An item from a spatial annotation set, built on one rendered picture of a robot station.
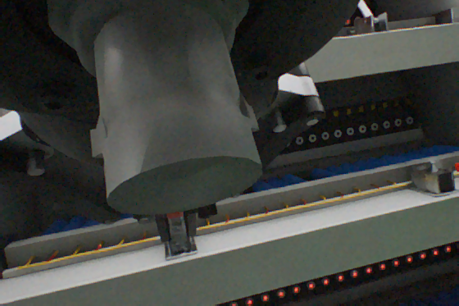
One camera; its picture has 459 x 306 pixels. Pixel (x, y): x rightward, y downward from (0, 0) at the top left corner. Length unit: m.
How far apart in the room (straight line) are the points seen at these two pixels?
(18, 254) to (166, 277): 0.15
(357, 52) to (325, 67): 0.04
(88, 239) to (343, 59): 0.32
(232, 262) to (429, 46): 0.33
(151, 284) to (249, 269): 0.08
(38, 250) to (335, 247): 0.27
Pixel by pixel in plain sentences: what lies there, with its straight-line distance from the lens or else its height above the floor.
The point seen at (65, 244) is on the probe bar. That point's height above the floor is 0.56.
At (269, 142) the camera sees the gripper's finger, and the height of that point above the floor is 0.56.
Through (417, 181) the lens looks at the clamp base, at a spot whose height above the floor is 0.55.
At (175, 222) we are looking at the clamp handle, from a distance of 0.31.
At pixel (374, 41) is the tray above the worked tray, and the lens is 0.45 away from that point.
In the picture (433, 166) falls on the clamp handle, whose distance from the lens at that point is 0.42.
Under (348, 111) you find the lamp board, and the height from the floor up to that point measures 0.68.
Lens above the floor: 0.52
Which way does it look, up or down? 18 degrees up
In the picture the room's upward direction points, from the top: 13 degrees counter-clockwise
